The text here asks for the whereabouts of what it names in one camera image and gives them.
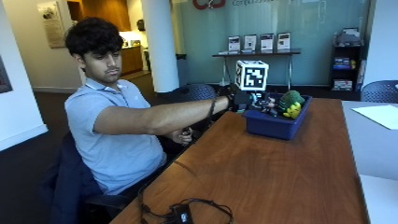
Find green soft toy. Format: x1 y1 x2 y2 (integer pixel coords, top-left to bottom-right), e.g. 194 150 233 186
277 90 307 111

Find yellow soft toy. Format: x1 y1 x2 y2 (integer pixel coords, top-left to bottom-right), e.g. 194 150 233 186
282 102 303 120

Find blue plastic bin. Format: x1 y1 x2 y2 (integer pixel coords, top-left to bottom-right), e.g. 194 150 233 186
242 92 313 141

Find white cube with black markers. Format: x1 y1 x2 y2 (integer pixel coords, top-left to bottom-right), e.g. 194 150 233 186
234 60 270 92

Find dark mesh chair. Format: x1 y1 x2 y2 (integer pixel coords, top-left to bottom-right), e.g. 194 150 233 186
166 83 218 133
359 79 398 104

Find dark console table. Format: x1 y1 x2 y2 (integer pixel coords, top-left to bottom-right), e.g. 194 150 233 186
211 49 302 91

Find the person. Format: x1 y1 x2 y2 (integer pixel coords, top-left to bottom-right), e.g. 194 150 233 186
64 17 234 198

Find box of leaflets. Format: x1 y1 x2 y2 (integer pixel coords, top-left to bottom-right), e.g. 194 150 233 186
331 78 354 91

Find brochure stand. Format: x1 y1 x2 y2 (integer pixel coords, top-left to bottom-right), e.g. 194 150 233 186
242 34 258 52
275 31 293 51
258 33 275 52
226 35 242 53

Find black bookshelf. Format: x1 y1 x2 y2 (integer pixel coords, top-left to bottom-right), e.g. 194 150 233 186
329 44 367 93

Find grey trash bin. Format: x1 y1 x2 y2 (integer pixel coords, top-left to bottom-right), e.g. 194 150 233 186
176 53 189 88

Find blue books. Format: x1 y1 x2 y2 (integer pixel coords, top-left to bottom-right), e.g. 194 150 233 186
331 56 353 70

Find black adapter box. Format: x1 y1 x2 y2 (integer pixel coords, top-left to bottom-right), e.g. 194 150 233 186
170 203 194 224

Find white paper sheet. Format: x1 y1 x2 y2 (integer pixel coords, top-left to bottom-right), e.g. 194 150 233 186
350 104 398 131

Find black office chair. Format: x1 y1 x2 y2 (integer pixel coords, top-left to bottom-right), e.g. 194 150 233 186
82 192 136 220

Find wooden cabinet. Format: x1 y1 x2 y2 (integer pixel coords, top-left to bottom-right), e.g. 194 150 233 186
120 46 144 77

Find grey pile on bookshelf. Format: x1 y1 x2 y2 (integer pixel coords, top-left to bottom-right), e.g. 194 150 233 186
333 27 362 48

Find white round column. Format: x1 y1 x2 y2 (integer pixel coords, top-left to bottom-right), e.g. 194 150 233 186
141 0 180 93

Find navy jacket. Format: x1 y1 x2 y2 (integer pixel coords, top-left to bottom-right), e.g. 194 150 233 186
40 133 105 224

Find dark framed picture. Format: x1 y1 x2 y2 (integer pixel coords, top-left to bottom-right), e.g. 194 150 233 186
0 55 13 94

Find black glove cable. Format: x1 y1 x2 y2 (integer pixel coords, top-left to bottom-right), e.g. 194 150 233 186
205 98 218 124

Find black cable on table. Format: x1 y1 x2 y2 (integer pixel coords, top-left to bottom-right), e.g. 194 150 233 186
138 181 235 224

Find pale wall plaque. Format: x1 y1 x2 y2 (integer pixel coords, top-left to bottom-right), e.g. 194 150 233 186
36 0 66 49

